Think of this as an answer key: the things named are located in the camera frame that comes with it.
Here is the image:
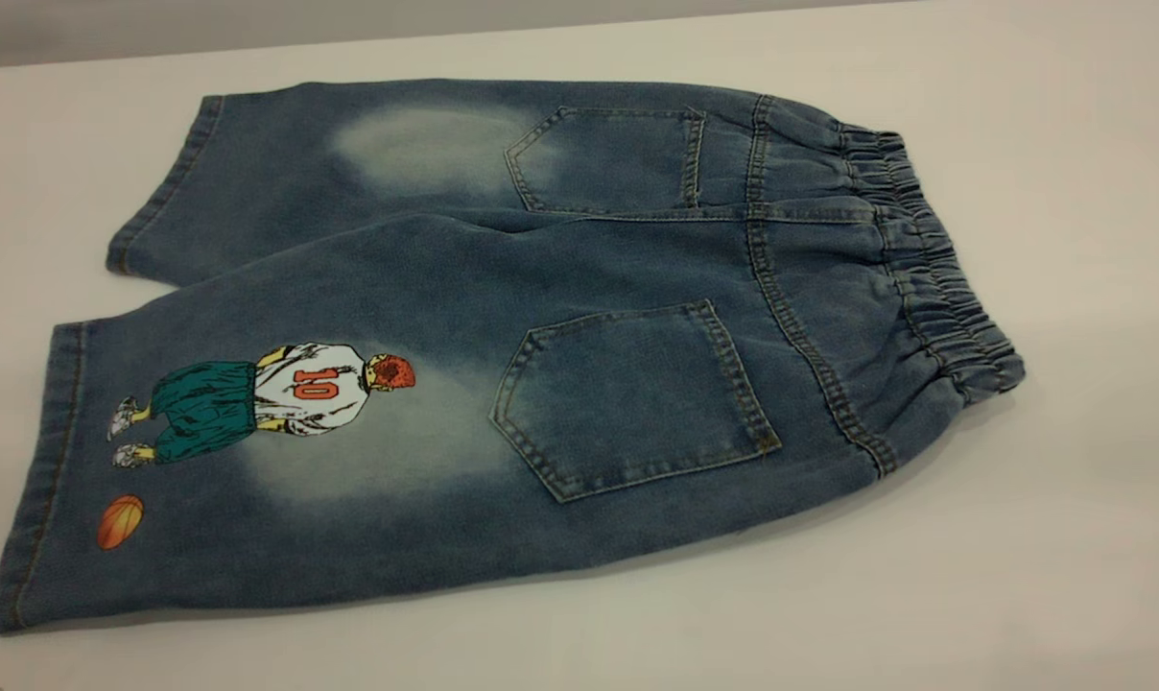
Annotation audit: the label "blue denim shorts with print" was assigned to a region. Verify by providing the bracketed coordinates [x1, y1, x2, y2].
[0, 79, 1027, 636]

